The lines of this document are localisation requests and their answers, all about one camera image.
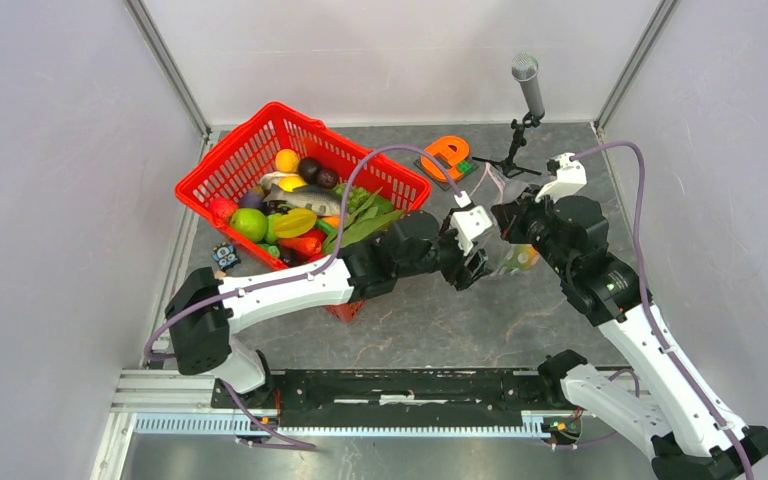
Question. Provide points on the red plastic shopping basket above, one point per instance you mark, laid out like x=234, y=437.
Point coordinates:
x=238, y=161

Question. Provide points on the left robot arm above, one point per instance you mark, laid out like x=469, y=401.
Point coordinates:
x=206, y=313

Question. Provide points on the grey toy fish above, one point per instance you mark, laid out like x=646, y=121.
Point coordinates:
x=321, y=202

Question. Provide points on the orange letter e block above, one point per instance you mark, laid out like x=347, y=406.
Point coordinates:
x=453, y=153

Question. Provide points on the green toy leafy vegetable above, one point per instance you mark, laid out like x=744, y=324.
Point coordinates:
x=371, y=214

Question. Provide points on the clear dotted zip bag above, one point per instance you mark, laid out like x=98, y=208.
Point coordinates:
x=493, y=189

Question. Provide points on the green toy apple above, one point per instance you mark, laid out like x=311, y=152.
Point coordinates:
x=250, y=223

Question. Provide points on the dark avocado toy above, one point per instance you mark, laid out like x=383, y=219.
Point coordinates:
x=308, y=169

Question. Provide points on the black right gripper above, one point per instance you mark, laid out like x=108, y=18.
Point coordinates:
x=512, y=214

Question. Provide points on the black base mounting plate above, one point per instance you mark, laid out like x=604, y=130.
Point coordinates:
x=382, y=398

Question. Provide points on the green toy grape bunch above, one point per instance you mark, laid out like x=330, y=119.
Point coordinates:
x=351, y=195

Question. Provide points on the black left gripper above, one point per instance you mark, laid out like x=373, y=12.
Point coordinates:
x=459, y=275

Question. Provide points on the grey microphone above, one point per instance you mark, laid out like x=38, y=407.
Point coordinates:
x=524, y=69

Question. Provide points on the orange yellow round fruit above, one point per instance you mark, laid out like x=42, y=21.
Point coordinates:
x=287, y=161

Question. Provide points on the red strawberry toy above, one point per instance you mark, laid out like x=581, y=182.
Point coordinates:
x=221, y=210

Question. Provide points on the black microphone tripod stand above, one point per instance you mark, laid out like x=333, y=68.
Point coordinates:
x=508, y=166

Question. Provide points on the yellow toy lemon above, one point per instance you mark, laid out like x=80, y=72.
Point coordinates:
x=291, y=183

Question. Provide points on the dark red passion fruit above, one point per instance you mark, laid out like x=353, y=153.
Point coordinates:
x=327, y=178

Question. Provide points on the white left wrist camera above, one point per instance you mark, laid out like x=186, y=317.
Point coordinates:
x=472, y=223

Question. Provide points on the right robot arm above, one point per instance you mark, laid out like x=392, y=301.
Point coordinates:
x=686, y=431

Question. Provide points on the small cartoon owl paddle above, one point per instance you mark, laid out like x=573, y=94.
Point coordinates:
x=225, y=256

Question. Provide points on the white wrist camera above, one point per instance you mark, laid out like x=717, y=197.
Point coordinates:
x=472, y=223
x=568, y=178

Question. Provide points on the white toy garlic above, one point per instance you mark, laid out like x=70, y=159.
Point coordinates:
x=267, y=181

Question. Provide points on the yellow green toy mango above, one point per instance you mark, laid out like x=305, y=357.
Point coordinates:
x=519, y=259

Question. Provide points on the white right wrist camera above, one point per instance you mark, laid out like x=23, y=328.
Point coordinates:
x=568, y=178

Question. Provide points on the yellow toy starfruit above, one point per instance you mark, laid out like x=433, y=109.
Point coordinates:
x=294, y=223

